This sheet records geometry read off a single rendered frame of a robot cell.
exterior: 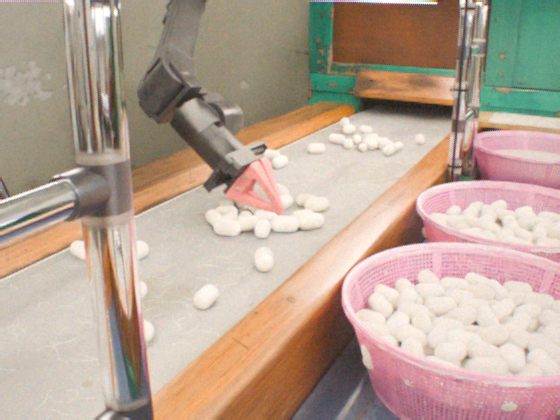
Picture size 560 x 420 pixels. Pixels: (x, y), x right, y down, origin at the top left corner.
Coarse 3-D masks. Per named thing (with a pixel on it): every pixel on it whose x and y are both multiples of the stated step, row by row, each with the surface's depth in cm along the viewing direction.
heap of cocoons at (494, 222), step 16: (480, 208) 89; (496, 208) 87; (528, 208) 87; (448, 224) 83; (464, 224) 80; (480, 224) 81; (496, 224) 80; (512, 224) 80; (528, 224) 81; (544, 224) 80; (496, 240) 77; (512, 240) 75; (528, 240) 76; (544, 240) 75; (480, 272) 71
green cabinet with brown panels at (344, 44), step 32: (320, 0) 159; (448, 0) 144; (512, 0) 136; (544, 0) 134; (320, 32) 162; (352, 32) 159; (384, 32) 155; (416, 32) 151; (448, 32) 147; (512, 32) 138; (544, 32) 136; (320, 64) 164; (352, 64) 160; (384, 64) 157; (416, 64) 153; (448, 64) 149; (512, 64) 141; (544, 64) 138
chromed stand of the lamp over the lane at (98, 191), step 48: (96, 0) 21; (96, 48) 22; (96, 96) 22; (96, 144) 23; (48, 192) 21; (96, 192) 23; (0, 240) 19; (96, 240) 24; (96, 288) 25; (96, 336) 26; (144, 336) 27; (144, 384) 27
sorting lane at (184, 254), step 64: (384, 128) 143; (448, 128) 144; (192, 192) 95; (320, 192) 95; (64, 256) 71; (192, 256) 71; (0, 320) 56; (64, 320) 56; (192, 320) 57; (0, 384) 46; (64, 384) 47
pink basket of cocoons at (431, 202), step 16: (432, 192) 87; (464, 192) 90; (480, 192) 91; (496, 192) 91; (512, 192) 90; (528, 192) 89; (544, 192) 87; (416, 208) 80; (432, 208) 86; (448, 208) 89; (464, 208) 90; (432, 224) 74; (432, 240) 77; (448, 240) 73; (464, 240) 71; (480, 240) 69; (544, 256) 67; (544, 272) 69
